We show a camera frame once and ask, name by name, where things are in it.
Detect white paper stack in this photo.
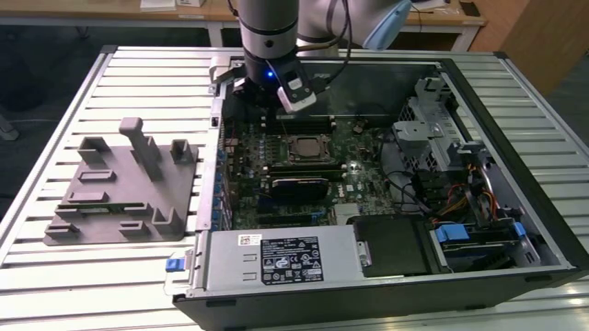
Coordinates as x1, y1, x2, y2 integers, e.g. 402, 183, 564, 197
140, 0, 176, 12

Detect green RAM stick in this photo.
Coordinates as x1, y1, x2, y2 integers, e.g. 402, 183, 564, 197
57, 202, 143, 213

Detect silver power supply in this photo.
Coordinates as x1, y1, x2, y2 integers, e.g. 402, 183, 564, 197
186, 223, 369, 297

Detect silver CPU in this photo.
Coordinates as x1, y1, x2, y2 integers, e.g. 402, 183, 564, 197
294, 137, 325, 157

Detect blue disk carrier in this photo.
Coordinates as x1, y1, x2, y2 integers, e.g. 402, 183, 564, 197
434, 223, 472, 245

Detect orange wire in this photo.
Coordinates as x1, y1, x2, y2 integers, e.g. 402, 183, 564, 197
485, 191, 502, 217

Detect grey parts rack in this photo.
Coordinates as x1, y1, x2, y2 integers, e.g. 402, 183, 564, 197
41, 117, 200, 246

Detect grey chair base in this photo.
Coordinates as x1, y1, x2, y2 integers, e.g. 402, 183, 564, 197
0, 112, 20, 141

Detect black plastic shroud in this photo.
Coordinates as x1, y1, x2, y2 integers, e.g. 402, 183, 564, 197
351, 215, 437, 279

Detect black camera cable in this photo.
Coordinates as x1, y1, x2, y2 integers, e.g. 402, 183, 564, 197
313, 0, 358, 94

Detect black PC case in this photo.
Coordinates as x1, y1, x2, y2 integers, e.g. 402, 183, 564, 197
163, 51, 589, 331

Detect CPU socket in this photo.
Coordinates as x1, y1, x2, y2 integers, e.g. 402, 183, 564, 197
286, 133, 337, 165

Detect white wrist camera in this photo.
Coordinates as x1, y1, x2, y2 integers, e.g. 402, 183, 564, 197
275, 68, 319, 114

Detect wooden cabinet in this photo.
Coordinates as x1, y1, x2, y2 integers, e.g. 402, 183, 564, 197
472, 0, 589, 96

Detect black expansion slot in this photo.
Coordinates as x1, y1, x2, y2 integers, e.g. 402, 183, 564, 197
256, 215, 315, 225

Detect silver drive cage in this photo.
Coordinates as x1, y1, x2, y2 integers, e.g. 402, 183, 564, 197
390, 77, 466, 173

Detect metal socket cover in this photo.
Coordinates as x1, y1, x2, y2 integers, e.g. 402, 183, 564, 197
289, 136, 333, 162

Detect RAM slot white latches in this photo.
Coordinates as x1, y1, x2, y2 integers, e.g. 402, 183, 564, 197
268, 176, 345, 183
262, 115, 335, 121

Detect black graphics card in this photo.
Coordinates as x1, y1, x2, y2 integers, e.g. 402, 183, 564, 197
268, 177, 331, 208

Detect wooden desk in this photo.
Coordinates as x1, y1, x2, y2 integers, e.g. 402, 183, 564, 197
123, 0, 490, 52

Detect silver disk bay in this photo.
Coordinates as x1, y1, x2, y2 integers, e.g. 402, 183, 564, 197
430, 220, 544, 274

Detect silver chipset heatsink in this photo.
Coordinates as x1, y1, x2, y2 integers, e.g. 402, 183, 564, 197
334, 203, 361, 219

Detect green motherboard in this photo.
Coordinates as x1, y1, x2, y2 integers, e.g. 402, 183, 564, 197
219, 115, 406, 230

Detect yellow wire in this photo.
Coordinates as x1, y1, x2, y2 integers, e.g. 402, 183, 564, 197
431, 201, 466, 221

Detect RAM slot black latches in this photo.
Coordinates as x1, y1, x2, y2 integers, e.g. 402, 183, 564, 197
262, 128, 337, 134
268, 172, 345, 178
268, 164, 345, 170
262, 119, 335, 126

